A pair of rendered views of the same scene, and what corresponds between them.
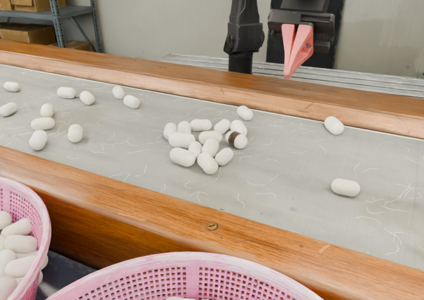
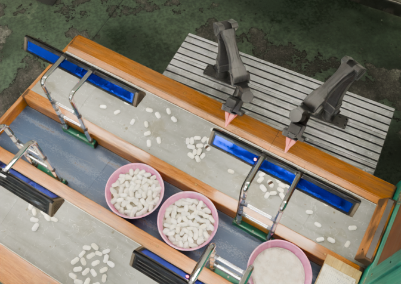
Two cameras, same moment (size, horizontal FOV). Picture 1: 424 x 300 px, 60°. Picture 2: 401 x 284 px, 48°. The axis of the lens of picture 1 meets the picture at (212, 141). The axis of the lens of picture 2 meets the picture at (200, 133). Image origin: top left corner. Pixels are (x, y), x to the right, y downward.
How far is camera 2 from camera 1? 1.76 m
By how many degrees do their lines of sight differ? 33
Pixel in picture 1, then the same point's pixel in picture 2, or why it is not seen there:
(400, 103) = (265, 132)
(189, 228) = (191, 184)
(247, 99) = (215, 121)
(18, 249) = (156, 184)
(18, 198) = (152, 170)
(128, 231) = (178, 182)
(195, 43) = not seen: outside the picture
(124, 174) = (175, 160)
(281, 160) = (218, 156)
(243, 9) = (222, 60)
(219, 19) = not seen: outside the picture
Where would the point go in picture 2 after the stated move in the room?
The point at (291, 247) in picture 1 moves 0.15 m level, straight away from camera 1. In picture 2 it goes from (210, 191) to (222, 163)
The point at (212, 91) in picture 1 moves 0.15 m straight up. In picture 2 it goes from (203, 114) to (203, 98)
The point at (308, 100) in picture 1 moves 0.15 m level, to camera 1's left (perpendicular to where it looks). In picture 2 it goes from (235, 127) to (204, 124)
